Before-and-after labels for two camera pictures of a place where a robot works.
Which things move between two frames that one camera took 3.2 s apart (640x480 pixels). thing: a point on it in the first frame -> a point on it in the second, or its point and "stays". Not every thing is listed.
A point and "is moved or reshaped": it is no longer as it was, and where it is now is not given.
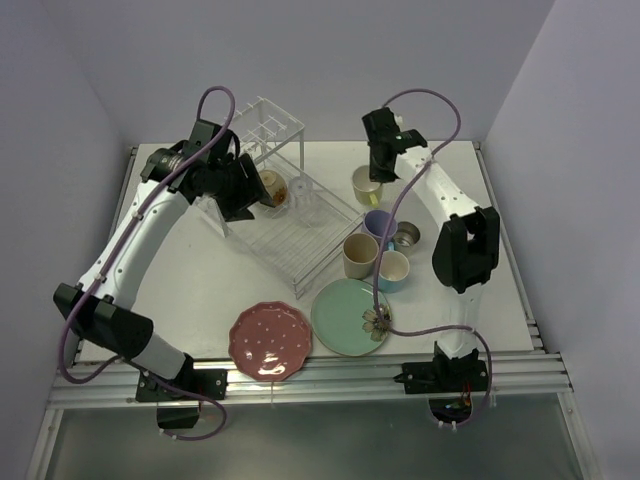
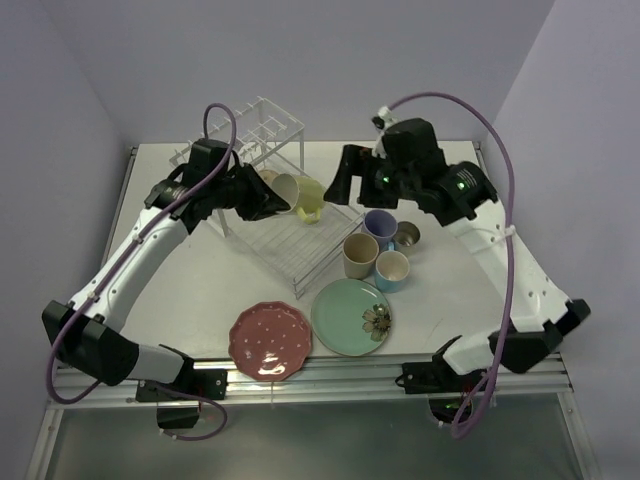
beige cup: [359, 252] stays
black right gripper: [377, 175] -> [354, 163]
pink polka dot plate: [270, 341] stays
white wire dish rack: [299, 243] stays
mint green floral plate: [344, 321] stays
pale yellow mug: [367, 192] is moved or reshaped
